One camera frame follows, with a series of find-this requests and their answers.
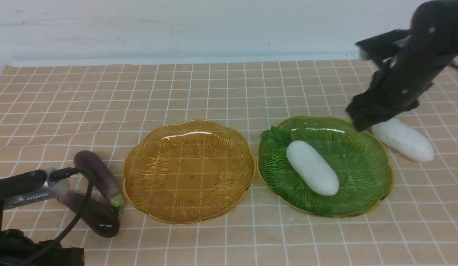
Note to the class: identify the black robot arm left side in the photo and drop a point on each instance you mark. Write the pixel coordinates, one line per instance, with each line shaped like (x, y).
(18, 250)

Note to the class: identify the white radish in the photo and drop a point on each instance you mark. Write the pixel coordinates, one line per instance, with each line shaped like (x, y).
(404, 139)
(311, 167)

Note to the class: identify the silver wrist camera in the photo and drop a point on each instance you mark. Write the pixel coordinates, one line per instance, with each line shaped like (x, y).
(34, 186)

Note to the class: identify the purple eggplant with green stem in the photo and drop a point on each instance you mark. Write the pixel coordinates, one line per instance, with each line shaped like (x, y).
(104, 180)

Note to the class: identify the dark purple eggplant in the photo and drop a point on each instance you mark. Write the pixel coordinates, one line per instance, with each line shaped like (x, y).
(100, 218)

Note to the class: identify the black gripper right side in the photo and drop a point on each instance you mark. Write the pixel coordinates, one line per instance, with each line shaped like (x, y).
(366, 111)

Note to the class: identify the amber ribbed plastic plate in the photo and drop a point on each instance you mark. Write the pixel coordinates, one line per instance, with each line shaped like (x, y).
(189, 172)

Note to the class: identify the green ribbed plastic plate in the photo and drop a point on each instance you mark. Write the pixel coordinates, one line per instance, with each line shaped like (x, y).
(360, 161)

